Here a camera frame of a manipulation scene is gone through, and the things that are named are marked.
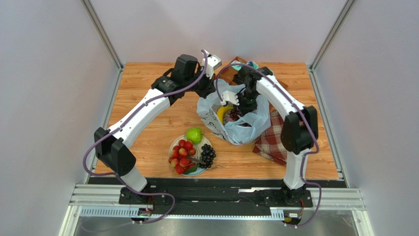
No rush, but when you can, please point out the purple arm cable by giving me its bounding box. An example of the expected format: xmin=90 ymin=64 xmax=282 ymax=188
xmin=215 ymin=62 xmax=323 ymax=229
xmin=80 ymin=49 xmax=210 ymax=234

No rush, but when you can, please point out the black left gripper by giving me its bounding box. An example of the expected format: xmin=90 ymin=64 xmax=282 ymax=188
xmin=184 ymin=67 xmax=216 ymax=100

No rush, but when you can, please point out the teal white sock pair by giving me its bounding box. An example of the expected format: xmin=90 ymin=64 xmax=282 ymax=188
xmin=232 ymin=60 xmax=259 ymax=71

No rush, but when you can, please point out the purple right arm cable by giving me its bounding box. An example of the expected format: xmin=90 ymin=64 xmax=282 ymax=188
xmin=215 ymin=62 xmax=323 ymax=229

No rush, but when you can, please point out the yellow fake banana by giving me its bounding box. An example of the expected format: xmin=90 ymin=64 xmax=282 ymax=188
xmin=216 ymin=106 xmax=234 ymax=125

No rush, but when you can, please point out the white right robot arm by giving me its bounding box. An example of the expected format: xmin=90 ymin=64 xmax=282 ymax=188
xmin=234 ymin=65 xmax=318 ymax=196

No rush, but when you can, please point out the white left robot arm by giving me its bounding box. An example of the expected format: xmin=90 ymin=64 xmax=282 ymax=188
xmin=92 ymin=50 xmax=222 ymax=193

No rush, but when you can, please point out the red purple fake grape bunch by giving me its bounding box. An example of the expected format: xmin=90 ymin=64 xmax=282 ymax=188
xmin=223 ymin=109 xmax=240 ymax=124

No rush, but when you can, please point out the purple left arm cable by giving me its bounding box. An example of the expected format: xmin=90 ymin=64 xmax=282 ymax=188
xmin=80 ymin=49 xmax=210 ymax=234

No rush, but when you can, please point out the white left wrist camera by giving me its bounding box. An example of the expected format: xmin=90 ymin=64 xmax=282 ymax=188
xmin=202 ymin=52 xmax=222 ymax=79

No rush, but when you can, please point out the light blue plastic bag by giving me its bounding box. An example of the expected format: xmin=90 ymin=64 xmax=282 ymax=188
xmin=197 ymin=92 xmax=271 ymax=145

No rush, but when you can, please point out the green fake apple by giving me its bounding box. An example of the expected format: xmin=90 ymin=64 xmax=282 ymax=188
xmin=186 ymin=127 xmax=203 ymax=144

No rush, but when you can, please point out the red fake cherry bunch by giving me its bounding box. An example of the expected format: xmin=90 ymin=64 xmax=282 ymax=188
xmin=168 ymin=136 xmax=206 ymax=177

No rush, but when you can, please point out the wooden compartment tray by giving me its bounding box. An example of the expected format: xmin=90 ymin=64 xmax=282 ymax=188
xmin=219 ymin=57 xmax=274 ymax=89

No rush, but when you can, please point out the red plaid folded cloth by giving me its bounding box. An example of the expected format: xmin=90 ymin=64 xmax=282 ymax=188
xmin=252 ymin=110 xmax=287 ymax=166

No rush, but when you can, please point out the dark fake grape bunch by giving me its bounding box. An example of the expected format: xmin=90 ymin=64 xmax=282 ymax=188
xmin=199 ymin=144 xmax=216 ymax=169

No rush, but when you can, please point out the cream blue ceramic plate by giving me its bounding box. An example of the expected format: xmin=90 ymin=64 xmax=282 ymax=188
xmin=168 ymin=135 xmax=216 ymax=177

